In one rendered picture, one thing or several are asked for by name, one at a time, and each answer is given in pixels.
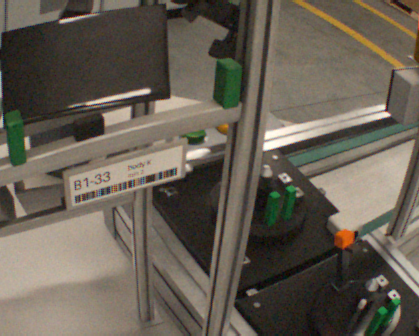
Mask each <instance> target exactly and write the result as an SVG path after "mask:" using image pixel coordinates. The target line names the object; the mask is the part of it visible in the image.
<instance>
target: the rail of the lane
mask: <svg viewBox="0 0 419 336"><path fill-rule="evenodd" d="M385 106H386V104H385V105H383V104H382V105H379V106H375V107H372V108H371V107H369V108H366V109H362V110H359V111H353V112H350V113H348V112H347V113H345V114H342V115H340V114H339V115H336V116H333V117H327V118H324V119H321V120H319V119H317V120H314V121H312V122H308V123H301V124H298V125H294V126H292V127H284V128H281V129H277V130H274V131H271V132H267V133H266V134H265V139H264V146H263V152H262V153H264V152H267V151H271V150H275V149H278V150H279V151H280V152H281V153H282V154H283V155H285V156H286V157H287V158H288V157H291V156H293V155H299V154H303V153H306V152H309V151H312V150H314V149H317V148H320V147H323V146H325V147H326V146H329V145H331V144H334V143H337V142H339V141H345V140H348V139H350V138H353V137H354V138H355V137H357V136H360V135H362V134H367V133H370V132H372V131H377V130H379V129H383V128H386V127H388V126H389V127H390V126H392V125H394V124H396V125H397V124H399V122H398V121H397V120H395V119H394V118H393V117H392V116H391V115H390V114H389V113H388V112H385V111H384V110H385ZM225 149H226V143H222V144H218V145H214V146H211V147H207V148H203V149H199V150H195V151H191V152H188V153H187V155H186V169H185V175H186V174H190V173H194V172H197V171H201V170H204V169H208V168H211V167H215V166H218V165H222V164H224V158H225ZM104 224H105V225H106V227H107V229H108V230H109V232H110V233H111V234H112V236H113V238H114V239H115V240H116V232H115V231H116V230H117V229H116V227H115V222H114V207H112V208H110V209H104Z"/></svg>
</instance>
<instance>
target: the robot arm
mask: <svg viewBox="0 0 419 336"><path fill-rule="evenodd" d="M170 1H171V2H172V3H173V4H174V3H175V4H178V5H184V4H187V5H186V6H185V7H182V9H183V10H182V13H181V15H182V16H183V17H184V18H185V19H187V21H188V22H189V23H192V22H194V21H195V19H196V18H197V17H198V16H201V17H203V18H205V19H207V20H209V21H212V22H214V24H218V25H219V26H221V27H224V28H225V29H227V30H229V31H228V33H227V34H226V38H225V39H223V40H222V41H220V40H218V39H215V40H214V41H213V44H212V45H211V47H210V49H209V51H208V54H209V56H211V57H213V58H216V59H228V58H231V59H233V60H234V61H235V55H236V47H237V41H238V40H237V34H238V28H239V15H240V9H241V6H240V4H239V5H234V4H233V2H230V1H228V0H170ZM93 5H94V1H93V0H66V1H65V3H64V5H63V7H62V9H61V11H60V13H59V17H58V19H64V18H71V17H73V16H79V15H86V14H90V13H91V12H92V10H93ZM58 19H57V20H58Z"/></svg>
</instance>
